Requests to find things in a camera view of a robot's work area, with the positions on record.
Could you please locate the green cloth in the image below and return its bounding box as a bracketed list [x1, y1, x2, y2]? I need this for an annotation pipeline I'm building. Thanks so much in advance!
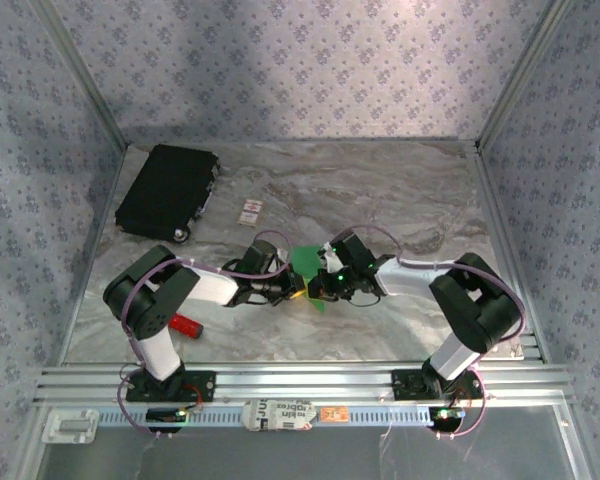
[289, 244, 331, 315]

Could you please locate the small red white card box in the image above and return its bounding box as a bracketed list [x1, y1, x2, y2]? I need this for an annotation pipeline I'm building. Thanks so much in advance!
[237, 198, 264, 226]

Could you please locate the red bottle with silver cap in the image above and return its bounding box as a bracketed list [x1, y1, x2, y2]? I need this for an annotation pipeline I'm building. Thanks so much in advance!
[168, 312, 205, 341]

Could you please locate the black hard case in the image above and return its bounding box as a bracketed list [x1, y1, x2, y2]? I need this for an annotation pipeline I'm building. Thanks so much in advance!
[114, 143, 221, 241]

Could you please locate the orange label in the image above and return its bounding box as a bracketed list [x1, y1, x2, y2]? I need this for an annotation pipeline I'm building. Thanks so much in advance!
[319, 405, 350, 424]

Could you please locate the newspaper wrapped roll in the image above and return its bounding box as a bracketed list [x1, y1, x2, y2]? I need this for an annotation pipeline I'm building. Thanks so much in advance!
[242, 398, 317, 432]

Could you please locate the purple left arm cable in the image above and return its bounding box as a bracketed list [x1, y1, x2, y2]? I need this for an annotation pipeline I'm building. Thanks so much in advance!
[118, 229, 294, 441]

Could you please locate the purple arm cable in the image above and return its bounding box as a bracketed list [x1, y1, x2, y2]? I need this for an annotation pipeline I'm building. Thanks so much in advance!
[118, 229, 294, 441]
[329, 224, 527, 441]

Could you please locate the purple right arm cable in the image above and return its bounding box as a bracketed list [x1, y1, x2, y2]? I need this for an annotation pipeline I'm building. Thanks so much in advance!
[329, 224, 527, 441]

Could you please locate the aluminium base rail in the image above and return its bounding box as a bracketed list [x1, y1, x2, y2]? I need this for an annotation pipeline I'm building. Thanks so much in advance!
[33, 362, 579, 405]

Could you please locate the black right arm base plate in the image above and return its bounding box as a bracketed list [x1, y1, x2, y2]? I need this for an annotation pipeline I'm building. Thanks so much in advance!
[392, 368, 484, 401]

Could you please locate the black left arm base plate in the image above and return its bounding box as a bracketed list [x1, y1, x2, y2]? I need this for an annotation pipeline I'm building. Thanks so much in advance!
[124, 369, 217, 404]

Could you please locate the grey slotted cable duct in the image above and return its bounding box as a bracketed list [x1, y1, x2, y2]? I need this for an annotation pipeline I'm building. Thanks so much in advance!
[97, 404, 436, 430]

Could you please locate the aluminium side rail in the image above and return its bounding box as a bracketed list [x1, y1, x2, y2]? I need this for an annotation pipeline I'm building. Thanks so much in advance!
[54, 142, 131, 366]
[472, 144, 554, 364]

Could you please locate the white plastic bracket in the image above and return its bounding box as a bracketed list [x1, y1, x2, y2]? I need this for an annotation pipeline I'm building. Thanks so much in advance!
[41, 408, 100, 445]

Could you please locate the aluminium frame post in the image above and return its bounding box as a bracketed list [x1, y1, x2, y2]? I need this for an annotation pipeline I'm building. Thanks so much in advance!
[474, 0, 579, 151]
[29, 0, 131, 149]

